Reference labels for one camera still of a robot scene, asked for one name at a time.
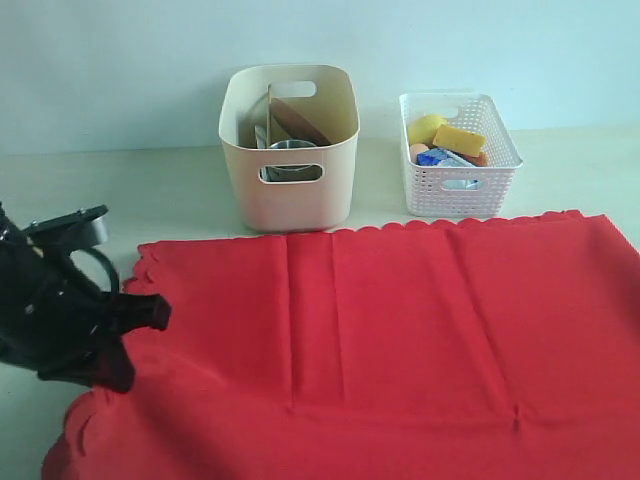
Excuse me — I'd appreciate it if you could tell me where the blue white milk carton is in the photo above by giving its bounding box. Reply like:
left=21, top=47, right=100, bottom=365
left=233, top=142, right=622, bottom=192
left=415, top=147, right=481, bottom=191

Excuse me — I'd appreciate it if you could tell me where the yellow cheese wedge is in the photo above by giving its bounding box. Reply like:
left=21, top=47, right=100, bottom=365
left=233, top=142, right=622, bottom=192
left=433, top=125, right=486, bottom=157

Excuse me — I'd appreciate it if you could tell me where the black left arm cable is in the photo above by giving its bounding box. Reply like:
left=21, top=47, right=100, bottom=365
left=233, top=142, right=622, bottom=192
left=69, top=247, right=121, bottom=296

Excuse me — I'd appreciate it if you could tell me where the red scalloped cloth mat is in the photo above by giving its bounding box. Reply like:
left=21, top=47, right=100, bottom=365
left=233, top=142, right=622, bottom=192
left=42, top=210, right=639, bottom=479

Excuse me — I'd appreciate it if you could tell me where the steel table knife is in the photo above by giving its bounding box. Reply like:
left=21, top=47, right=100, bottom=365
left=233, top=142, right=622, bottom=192
left=254, top=124, right=268, bottom=149

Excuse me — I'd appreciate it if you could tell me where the wooden chopstick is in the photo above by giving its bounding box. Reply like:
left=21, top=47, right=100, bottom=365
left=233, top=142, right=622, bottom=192
left=266, top=84, right=272, bottom=147

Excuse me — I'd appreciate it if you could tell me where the brown wooden plate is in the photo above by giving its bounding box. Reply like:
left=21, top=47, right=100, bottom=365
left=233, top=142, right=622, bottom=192
left=270, top=98, right=331, bottom=147

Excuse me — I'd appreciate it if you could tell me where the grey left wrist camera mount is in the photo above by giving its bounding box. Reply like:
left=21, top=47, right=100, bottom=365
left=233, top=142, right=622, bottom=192
left=23, top=205, right=109, bottom=252

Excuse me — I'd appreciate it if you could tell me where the fried chicken nugget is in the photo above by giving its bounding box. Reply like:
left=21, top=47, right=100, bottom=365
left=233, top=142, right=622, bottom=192
left=463, top=152, right=489, bottom=167

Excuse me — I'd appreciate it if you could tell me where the white perforated plastic basket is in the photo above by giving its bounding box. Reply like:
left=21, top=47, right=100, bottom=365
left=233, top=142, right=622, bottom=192
left=399, top=91, right=523, bottom=218

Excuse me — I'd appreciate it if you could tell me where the yellow lemon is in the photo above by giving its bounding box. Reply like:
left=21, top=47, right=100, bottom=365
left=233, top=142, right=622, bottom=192
left=407, top=114, right=448, bottom=146

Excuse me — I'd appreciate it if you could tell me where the cream plastic storage bin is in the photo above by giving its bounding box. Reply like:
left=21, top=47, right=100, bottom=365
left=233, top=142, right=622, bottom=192
left=218, top=64, right=360, bottom=232

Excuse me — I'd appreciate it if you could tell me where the brown egg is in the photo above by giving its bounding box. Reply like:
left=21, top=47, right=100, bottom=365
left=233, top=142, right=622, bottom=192
left=409, top=143, right=429, bottom=162

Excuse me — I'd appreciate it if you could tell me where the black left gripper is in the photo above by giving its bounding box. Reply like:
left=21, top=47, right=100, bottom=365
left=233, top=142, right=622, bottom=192
left=1, top=212, right=172, bottom=393

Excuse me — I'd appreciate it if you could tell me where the stainless steel cup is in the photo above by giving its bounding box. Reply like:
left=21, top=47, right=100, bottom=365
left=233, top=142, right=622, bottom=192
left=260, top=139, right=322, bottom=183

